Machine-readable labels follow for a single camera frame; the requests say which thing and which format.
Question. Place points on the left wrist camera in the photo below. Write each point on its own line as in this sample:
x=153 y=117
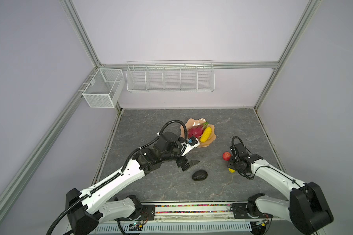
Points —
x=192 y=143

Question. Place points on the wide white wire basket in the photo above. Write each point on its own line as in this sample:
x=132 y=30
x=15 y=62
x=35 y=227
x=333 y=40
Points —
x=170 y=76

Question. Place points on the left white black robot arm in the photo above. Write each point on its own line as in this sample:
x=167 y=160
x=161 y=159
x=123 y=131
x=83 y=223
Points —
x=140 y=162

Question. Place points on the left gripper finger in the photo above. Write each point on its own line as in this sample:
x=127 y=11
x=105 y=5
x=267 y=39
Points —
x=185 y=166
x=193 y=162

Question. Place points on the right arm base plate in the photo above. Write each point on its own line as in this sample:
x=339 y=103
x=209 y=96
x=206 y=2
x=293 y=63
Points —
x=242 y=210

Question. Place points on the pink dragon fruit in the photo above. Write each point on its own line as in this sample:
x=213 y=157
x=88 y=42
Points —
x=197 y=131

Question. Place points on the red apple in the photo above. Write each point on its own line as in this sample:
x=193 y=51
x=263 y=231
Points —
x=226 y=156

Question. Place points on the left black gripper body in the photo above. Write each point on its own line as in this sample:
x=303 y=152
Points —
x=180 y=160

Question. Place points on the small white mesh basket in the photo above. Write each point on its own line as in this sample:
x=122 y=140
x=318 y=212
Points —
x=104 y=88

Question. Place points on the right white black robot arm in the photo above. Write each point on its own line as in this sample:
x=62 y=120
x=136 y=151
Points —
x=305 y=205

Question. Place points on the dark avocado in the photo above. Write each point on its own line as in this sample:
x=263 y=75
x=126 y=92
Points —
x=200 y=175

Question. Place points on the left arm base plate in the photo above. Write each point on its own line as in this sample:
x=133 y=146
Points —
x=147 y=212

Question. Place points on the white vent grille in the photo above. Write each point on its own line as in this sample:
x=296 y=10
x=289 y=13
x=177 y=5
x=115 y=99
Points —
x=189 y=227

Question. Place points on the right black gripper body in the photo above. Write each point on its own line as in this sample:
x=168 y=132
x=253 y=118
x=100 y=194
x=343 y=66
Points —
x=233 y=163

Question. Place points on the aluminium front rail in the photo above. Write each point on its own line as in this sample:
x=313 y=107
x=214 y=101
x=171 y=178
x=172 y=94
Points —
x=191 y=212

